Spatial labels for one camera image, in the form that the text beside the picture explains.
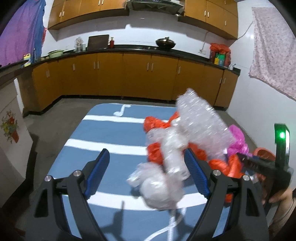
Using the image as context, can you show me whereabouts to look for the red plastic bag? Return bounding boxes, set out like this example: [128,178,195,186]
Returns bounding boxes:
[209,43,232,67]

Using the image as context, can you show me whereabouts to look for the white appliance with flower sticker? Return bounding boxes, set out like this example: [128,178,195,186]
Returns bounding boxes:
[0,77,33,202]

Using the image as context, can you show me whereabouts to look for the brown wall cabinet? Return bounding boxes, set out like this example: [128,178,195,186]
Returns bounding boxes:
[47,0,130,30]
[178,0,238,39]

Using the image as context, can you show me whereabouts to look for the pink floral hanging cloth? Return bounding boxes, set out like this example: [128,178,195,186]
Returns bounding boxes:
[248,7,296,101]

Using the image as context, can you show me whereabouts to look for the black kitchen countertop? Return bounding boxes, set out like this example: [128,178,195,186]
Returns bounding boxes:
[0,44,241,75]

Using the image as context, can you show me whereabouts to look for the brown kitchen base cabinets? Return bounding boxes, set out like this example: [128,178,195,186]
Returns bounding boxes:
[17,50,240,116]

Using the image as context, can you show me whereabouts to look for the blue white striped mat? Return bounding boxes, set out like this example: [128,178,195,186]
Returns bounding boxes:
[46,103,232,241]

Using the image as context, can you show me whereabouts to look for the purple hanging cloth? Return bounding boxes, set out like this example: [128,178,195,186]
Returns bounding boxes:
[0,0,47,67]

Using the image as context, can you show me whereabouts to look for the dark brown cutting board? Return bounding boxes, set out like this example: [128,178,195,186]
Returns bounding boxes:
[87,35,110,51]

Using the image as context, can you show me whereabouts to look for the grey range hood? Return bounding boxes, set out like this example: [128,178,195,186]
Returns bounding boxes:
[126,0,185,14]

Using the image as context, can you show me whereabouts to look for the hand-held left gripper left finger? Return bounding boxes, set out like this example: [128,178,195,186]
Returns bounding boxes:
[32,148,110,241]

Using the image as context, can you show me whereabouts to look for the black wok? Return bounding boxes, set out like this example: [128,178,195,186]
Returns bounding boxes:
[155,37,176,49]

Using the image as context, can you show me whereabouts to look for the person's right forearm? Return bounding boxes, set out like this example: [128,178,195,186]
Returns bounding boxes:
[268,202,296,238]

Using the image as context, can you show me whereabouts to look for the clear glass jar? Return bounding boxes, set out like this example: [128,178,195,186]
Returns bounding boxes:
[74,37,86,52]

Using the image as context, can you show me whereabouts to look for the clear bubble wrap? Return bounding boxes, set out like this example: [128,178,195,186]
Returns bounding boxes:
[127,88,235,211]

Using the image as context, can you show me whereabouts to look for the person's right hand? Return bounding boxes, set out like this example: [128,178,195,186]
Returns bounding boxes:
[269,187,296,205]

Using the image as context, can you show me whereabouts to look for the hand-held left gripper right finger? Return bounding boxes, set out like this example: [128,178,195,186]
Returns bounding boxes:
[184,148,270,241]

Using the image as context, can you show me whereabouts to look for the green yellow package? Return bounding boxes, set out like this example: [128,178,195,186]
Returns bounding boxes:
[214,53,226,66]

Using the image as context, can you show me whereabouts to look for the pink plastic bag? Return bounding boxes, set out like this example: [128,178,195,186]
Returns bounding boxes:
[228,125,249,158]

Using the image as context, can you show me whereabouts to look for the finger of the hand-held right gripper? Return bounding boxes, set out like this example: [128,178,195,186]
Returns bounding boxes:
[236,152,276,173]

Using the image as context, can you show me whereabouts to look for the orange plastic bag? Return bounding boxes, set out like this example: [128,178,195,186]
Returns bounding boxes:
[207,153,246,202]
[143,112,206,165]

